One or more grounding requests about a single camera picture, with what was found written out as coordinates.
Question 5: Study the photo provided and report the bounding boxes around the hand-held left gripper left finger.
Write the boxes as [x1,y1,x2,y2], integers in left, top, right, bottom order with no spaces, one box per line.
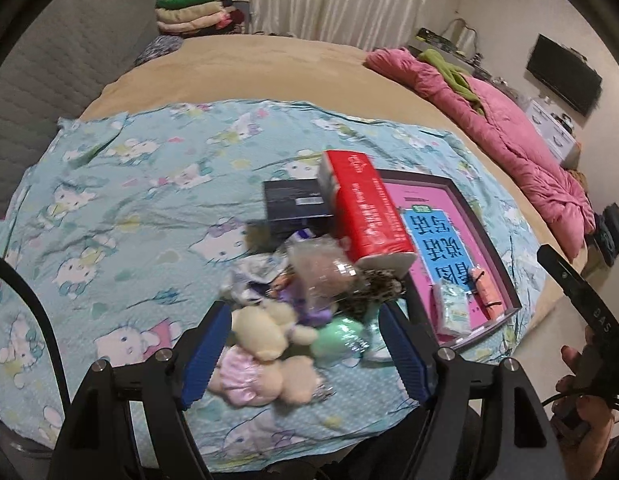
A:
[48,301,233,480]

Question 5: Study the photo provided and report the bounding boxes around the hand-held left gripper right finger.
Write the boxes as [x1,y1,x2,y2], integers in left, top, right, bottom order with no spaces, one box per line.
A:
[378,302,573,480]

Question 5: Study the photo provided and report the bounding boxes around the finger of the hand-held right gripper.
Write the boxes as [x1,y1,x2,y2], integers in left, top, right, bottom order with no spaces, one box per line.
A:
[537,244,597,318]

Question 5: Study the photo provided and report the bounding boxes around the pink dress plush bear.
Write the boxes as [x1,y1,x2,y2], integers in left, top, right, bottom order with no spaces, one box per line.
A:
[208,347,320,407]

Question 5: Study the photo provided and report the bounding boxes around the cream plush bear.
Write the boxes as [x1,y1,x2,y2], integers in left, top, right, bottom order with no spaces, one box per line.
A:
[230,301,319,362]

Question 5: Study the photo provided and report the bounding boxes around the leopard print scrunchie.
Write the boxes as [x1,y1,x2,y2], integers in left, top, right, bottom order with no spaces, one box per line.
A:
[334,269,407,322]

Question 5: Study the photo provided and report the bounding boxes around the dark shallow box tray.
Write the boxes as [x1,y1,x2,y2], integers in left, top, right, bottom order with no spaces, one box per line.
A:
[373,169,523,352]

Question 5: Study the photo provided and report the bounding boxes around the purple scrunchie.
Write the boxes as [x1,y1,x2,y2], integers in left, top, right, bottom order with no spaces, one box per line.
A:
[276,280,336,327]

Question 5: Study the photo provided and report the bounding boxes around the green soft ball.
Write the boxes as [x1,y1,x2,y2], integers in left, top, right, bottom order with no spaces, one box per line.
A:
[309,317,370,359]

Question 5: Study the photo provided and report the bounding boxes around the person's right hand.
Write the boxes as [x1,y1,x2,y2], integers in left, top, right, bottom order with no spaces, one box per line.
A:
[556,345,616,456]

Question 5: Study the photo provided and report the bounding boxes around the dark bag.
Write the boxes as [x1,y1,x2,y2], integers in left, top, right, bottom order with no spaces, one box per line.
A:
[584,202,619,268]

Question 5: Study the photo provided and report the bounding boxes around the white and purple wrapper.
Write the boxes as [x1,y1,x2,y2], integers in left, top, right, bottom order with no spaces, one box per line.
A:
[220,254,291,307]

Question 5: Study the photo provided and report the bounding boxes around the clear plastic bag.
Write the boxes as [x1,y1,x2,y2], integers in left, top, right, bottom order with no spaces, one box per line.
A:
[286,237,361,317]

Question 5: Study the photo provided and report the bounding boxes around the pink and blue book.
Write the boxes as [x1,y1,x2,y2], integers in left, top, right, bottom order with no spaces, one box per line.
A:
[384,182,511,337]

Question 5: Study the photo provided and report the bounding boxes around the pink quilt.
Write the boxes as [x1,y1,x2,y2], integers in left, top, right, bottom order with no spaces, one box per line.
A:
[364,47,597,262]

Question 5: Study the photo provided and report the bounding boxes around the white drawer cabinet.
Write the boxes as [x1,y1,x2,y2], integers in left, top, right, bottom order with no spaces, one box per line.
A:
[523,97,583,169]

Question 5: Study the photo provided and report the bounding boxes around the red tissue pack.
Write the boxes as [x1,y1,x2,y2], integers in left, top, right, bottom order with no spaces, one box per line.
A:
[317,150,418,281]

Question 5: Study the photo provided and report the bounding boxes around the blue cat print blanket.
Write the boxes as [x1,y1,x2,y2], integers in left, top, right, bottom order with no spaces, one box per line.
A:
[0,100,547,461]

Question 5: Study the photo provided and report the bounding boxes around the black box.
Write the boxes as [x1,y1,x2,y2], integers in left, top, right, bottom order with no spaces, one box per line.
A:
[262,177,337,252]

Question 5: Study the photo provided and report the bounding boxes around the green cloth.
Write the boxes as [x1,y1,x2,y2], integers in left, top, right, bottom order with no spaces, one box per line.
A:
[417,49,486,104]

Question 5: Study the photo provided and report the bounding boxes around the cluttered dressing table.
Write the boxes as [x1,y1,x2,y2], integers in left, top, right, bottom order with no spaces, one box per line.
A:
[414,17,491,77]

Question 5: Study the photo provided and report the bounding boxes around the beige bed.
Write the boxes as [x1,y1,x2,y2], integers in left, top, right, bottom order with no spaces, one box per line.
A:
[79,35,590,331]

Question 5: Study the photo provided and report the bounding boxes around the dark floral cloth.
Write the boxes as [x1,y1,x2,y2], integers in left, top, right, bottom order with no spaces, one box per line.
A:
[134,35,186,67]

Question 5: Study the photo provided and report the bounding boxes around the grey quilted sofa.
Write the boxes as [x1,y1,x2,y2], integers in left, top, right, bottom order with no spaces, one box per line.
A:
[0,0,161,223]

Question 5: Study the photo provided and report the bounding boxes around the stack of folded clothes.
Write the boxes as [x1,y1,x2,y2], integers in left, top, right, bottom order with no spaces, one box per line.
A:
[154,0,251,39]

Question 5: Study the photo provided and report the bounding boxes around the white curtain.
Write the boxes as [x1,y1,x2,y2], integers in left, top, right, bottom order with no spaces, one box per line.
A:
[228,0,421,52]

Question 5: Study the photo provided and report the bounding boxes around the black cable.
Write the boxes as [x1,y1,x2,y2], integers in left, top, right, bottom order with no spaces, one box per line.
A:
[0,249,74,413]
[539,389,619,413]

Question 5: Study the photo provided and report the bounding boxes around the black wall television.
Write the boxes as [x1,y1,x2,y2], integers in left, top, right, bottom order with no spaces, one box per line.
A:
[527,34,604,117]

